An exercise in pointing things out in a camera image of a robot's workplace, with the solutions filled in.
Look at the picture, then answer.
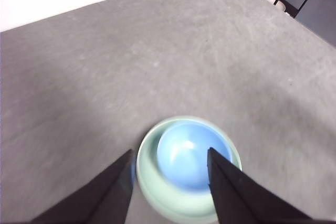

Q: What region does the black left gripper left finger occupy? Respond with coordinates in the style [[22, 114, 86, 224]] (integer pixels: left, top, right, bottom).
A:
[[30, 148, 137, 223]]

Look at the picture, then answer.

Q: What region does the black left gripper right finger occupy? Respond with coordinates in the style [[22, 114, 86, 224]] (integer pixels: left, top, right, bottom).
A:
[[207, 147, 317, 222]]

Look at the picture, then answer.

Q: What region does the green plate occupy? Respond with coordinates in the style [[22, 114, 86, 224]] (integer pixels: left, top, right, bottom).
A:
[[136, 115, 243, 222]]

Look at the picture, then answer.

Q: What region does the blue bowl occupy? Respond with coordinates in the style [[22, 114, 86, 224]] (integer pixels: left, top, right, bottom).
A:
[[156, 122, 233, 192]]

